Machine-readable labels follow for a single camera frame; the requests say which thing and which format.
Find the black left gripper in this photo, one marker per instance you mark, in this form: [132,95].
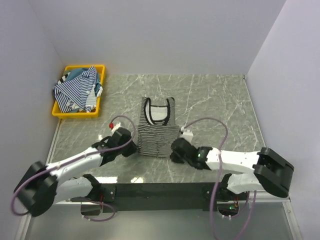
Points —
[132,150]

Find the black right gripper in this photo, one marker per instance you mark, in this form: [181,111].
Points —
[174,158]

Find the black striped tank top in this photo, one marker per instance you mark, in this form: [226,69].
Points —
[157,128]

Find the blue white striped tank top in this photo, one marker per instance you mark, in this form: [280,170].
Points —
[71,95]

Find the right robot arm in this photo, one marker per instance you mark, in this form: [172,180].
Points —
[247,171]

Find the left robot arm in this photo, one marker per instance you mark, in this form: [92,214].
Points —
[44,185]

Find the light striped tank top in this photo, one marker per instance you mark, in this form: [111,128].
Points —
[91,101]

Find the teal tank top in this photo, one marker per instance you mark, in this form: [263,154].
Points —
[77,71]

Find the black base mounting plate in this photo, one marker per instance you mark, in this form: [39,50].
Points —
[154,205]

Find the yellow plastic bin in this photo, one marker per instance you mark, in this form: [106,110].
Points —
[101,69]

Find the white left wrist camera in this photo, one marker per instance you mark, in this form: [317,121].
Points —
[115,126]

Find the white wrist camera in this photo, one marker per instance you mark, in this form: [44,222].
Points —
[115,126]
[186,134]

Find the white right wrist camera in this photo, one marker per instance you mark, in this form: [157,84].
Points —
[186,134]

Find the aluminium extrusion rail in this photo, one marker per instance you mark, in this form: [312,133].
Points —
[275,200]

